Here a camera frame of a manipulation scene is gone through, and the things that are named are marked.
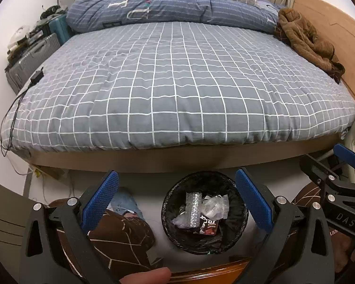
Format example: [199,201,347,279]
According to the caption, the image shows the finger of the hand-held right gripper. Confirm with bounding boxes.
[333,143,355,170]
[299,153,355,197]

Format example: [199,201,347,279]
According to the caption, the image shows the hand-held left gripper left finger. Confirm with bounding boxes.
[19,170,120,284]

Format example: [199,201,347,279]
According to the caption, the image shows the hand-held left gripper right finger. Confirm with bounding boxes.
[235,167,336,284]

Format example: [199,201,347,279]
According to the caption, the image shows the white plastic bag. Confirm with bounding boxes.
[201,195,230,221]

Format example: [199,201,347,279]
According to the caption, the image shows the black trash bin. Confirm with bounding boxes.
[161,171,249,255]

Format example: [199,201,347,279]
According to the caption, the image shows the brown cookie box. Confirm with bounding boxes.
[194,213,219,235]

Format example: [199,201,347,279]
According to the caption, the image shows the clear bubble wrap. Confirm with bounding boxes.
[172,192,203,230]

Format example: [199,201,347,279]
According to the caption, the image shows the person's left hand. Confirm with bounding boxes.
[118,267,171,284]

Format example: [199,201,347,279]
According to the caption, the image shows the blue slipper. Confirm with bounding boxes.
[110,189,143,217]

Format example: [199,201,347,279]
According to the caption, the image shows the wooden stool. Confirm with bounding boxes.
[166,259,255,284]

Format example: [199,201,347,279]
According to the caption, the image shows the wooden headboard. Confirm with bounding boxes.
[293,0,355,107]

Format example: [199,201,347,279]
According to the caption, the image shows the brown fleece jacket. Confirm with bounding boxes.
[274,7,346,84]

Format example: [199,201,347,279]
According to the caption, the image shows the grey suitcase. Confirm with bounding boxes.
[6,33,62,95]

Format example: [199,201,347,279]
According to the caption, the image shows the teal suitcase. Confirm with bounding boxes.
[44,13,73,45]

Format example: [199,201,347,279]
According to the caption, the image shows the white bag on suitcase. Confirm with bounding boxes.
[7,25,31,51]

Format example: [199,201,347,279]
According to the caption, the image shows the black clutter on suitcase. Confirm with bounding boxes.
[41,4,68,21]

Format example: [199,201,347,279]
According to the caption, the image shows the blue striped quilt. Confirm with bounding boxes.
[66,0,287,34]

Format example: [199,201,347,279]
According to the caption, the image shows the black charger cable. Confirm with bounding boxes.
[0,80,33,157]

